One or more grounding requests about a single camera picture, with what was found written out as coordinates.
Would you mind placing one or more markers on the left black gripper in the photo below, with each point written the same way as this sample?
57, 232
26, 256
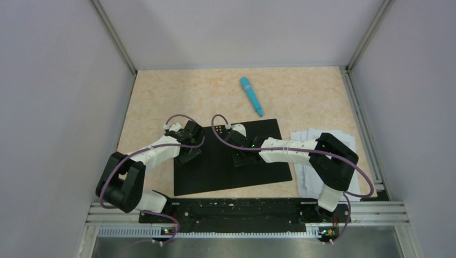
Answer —
195, 151

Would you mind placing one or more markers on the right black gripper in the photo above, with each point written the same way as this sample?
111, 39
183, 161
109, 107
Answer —
238, 162

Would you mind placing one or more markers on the grey black file folder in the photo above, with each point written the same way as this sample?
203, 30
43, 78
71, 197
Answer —
213, 170

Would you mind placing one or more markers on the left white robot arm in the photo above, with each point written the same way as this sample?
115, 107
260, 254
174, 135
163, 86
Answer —
121, 185

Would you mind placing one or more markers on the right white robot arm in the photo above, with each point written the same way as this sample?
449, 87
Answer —
331, 159

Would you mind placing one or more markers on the turquoise marker pen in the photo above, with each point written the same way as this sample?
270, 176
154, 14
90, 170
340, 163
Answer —
247, 87

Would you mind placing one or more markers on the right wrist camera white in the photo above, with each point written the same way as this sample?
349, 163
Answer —
240, 128

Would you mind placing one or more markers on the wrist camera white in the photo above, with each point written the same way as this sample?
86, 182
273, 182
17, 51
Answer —
240, 128
171, 128

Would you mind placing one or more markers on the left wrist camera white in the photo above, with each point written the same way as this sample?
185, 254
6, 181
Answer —
171, 128

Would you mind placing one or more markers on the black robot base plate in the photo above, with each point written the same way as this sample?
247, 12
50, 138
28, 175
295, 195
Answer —
249, 217

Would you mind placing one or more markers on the left aluminium corner post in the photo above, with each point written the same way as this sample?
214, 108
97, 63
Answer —
113, 35

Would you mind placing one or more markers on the aluminium corner post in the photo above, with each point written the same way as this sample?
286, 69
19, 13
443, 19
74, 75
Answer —
113, 35
375, 23

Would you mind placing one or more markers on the aluminium frame rail front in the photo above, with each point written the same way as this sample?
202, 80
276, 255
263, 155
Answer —
377, 229

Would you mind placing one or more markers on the right aluminium corner post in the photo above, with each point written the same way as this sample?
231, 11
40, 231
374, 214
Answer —
375, 23

